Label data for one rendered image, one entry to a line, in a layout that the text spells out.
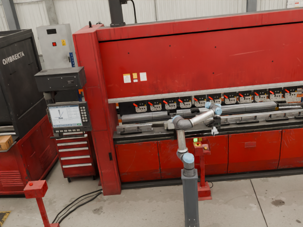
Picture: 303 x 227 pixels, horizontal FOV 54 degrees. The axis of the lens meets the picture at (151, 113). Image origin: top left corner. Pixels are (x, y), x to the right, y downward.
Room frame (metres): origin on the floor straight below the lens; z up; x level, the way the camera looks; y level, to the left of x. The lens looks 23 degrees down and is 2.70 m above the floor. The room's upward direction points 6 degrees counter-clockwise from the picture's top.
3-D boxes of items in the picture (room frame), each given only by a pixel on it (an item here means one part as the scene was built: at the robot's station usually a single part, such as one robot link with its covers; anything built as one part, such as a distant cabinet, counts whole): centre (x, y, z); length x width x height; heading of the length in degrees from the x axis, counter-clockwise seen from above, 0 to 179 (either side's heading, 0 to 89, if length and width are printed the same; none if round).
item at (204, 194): (3.31, -0.60, 0.06); 0.25 x 0.20 x 0.12; 0
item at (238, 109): (4.00, -0.70, 0.93); 2.30 x 0.14 x 0.10; 88
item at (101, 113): (3.91, 0.68, 1.15); 0.85 x 0.25 x 2.30; 178
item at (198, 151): (3.34, -0.60, 0.75); 0.20 x 0.16 x 0.18; 90
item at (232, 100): (3.69, -1.07, 1.26); 0.15 x 0.09 x 0.17; 88
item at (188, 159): (2.74, -0.35, 0.94); 0.13 x 0.12 x 0.14; 17
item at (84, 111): (3.17, 0.93, 1.42); 0.45 x 0.12 x 0.36; 85
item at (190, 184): (2.73, -0.35, 0.39); 0.18 x 0.18 x 0.77; 83
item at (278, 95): (3.67, -1.67, 1.26); 0.15 x 0.09 x 0.17; 88
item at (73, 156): (4.10, 1.20, 0.50); 0.50 x 0.50 x 1.00; 88
